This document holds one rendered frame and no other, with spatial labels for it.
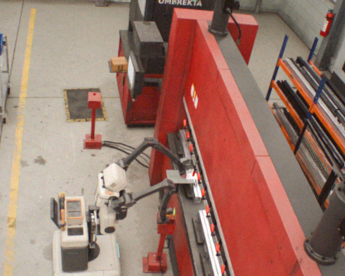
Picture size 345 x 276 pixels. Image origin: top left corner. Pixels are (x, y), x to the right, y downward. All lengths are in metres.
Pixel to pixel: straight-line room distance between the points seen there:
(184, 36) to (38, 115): 3.02
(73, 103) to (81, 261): 3.26
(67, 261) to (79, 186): 1.56
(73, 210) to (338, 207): 2.66
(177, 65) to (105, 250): 2.04
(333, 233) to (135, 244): 3.20
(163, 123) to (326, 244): 3.16
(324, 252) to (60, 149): 4.48
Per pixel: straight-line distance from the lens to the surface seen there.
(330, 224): 2.22
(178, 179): 4.42
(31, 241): 5.11
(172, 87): 4.81
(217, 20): 4.17
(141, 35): 4.77
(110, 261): 4.59
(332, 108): 5.43
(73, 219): 4.11
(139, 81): 4.90
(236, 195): 3.20
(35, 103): 7.03
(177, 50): 4.59
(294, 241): 2.41
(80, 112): 6.81
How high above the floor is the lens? 4.02
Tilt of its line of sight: 38 degrees down
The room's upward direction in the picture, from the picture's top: 11 degrees clockwise
